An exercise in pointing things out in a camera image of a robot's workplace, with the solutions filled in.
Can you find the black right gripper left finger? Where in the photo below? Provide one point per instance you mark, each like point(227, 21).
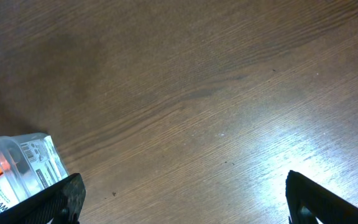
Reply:
point(60, 203)

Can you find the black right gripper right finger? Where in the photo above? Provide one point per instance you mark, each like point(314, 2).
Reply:
point(309, 202)

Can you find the clear plastic container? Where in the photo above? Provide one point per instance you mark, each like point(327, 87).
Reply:
point(17, 161)

